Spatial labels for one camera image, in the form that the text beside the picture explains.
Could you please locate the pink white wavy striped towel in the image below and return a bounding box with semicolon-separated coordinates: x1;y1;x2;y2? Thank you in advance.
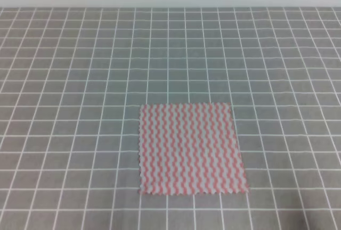
139;102;249;195

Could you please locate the grey grid tablecloth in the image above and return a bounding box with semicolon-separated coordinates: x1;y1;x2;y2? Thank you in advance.
1;7;340;229

